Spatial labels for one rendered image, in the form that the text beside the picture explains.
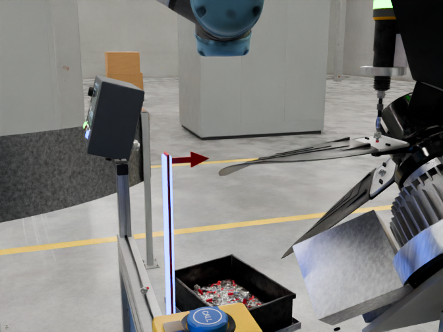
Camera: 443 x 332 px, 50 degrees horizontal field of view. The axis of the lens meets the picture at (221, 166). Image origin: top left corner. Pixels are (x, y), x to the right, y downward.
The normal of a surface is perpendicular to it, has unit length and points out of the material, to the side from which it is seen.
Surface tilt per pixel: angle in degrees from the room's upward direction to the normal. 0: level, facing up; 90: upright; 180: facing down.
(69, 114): 90
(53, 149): 90
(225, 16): 87
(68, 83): 90
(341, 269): 55
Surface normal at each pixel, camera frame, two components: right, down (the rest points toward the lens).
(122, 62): 0.33, 0.23
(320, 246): -0.49, -0.39
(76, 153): 0.77, 0.15
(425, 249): -0.89, -0.06
